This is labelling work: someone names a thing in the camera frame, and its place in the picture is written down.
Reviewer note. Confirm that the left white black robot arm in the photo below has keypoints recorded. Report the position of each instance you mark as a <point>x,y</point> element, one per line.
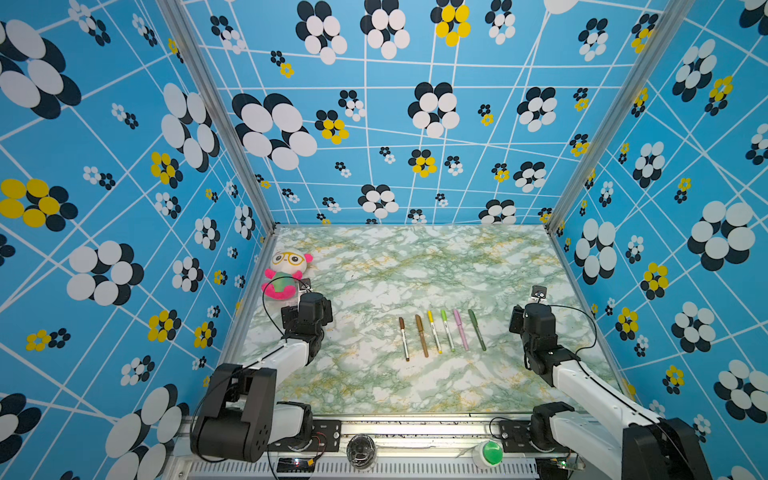
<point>239,417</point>

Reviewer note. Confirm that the white pen yellow tip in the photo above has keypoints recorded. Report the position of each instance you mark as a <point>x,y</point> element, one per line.
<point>433,328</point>

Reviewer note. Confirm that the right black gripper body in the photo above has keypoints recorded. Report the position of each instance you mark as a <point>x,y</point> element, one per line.
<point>517,322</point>

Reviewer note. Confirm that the brown gel pen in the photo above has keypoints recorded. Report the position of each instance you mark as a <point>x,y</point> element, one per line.
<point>421,333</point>

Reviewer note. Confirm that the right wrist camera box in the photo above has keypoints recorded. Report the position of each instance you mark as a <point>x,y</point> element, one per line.
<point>538,294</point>

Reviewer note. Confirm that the white pink plush toy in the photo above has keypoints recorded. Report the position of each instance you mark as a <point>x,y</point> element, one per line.
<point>284,273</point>

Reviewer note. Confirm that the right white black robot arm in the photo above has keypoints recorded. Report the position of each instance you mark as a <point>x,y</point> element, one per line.
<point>616,435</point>

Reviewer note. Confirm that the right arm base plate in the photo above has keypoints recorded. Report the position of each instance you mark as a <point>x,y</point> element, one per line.
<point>515,438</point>

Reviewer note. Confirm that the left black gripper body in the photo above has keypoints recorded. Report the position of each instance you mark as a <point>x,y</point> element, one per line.
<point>325,315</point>

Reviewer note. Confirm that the green push button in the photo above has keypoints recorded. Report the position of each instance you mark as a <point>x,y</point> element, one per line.
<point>487,454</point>

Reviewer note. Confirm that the white pen green tip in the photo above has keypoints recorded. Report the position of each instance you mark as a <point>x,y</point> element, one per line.
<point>447,330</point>

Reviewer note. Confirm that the pink gel pen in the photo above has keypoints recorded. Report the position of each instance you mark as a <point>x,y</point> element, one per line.
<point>461,329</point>

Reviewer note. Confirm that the aluminium front frame rail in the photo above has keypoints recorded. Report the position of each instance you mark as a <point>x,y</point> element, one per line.
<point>422,435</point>

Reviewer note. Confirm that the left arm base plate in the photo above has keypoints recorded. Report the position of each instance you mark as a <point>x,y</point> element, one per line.
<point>324,436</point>

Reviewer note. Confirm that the green gel pen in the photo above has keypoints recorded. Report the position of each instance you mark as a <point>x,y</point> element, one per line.
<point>475,324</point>

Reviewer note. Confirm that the white pen brown tip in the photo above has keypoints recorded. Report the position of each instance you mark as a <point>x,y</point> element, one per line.
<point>402,329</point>

